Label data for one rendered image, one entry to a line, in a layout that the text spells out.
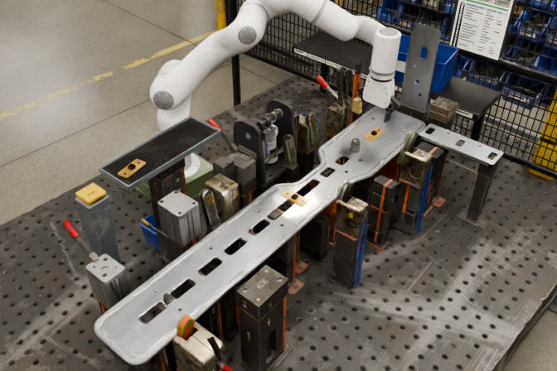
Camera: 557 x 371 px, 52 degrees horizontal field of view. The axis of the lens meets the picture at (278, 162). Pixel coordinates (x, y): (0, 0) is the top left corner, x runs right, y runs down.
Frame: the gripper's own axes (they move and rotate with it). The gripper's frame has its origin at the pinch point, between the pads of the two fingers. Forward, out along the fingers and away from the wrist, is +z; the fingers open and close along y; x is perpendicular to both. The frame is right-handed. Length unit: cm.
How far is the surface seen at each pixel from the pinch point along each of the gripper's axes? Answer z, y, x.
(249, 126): -9, -19, -45
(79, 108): 113, -246, 24
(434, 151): 10.4, 21.1, 8.1
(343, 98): -1.7, -13.4, -1.1
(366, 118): 8.9, -7.5, 7.5
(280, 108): -7.4, -20.5, -28.8
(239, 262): 9, 6, -77
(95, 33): 113, -343, 107
